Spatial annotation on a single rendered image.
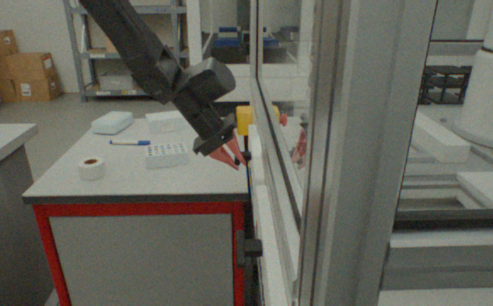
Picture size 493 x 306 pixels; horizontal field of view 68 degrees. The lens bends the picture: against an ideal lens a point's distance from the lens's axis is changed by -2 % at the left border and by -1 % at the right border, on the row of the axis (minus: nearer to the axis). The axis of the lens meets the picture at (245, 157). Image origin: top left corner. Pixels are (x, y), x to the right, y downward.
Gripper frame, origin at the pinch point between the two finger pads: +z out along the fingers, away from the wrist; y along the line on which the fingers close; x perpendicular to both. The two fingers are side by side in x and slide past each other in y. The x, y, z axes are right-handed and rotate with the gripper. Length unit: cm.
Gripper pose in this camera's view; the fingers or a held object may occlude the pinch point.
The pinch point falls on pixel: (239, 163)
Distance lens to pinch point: 77.4
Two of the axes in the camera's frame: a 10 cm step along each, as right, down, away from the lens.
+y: 8.2, -5.4, -2.0
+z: 5.7, 7.3, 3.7
